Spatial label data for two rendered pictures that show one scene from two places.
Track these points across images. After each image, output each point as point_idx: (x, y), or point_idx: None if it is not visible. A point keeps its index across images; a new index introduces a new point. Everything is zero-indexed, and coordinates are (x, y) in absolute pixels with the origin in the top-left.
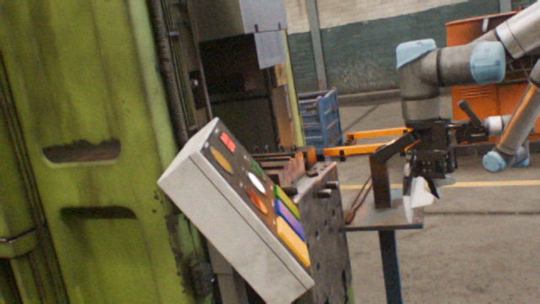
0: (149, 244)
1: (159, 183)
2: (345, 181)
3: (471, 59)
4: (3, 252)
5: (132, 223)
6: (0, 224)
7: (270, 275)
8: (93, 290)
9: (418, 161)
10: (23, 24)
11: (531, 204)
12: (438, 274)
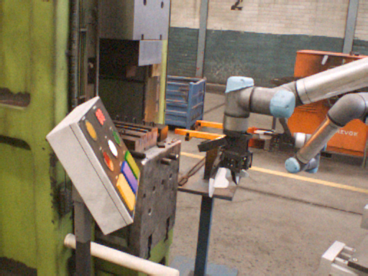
0: (35, 169)
1: (47, 137)
2: (195, 152)
3: (271, 100)
4: None
5: (27, 152)
6: None
7: (105, 210)
8: None
9: (226, 157)
10: None
11: (323, 199)
12: (241, 235)
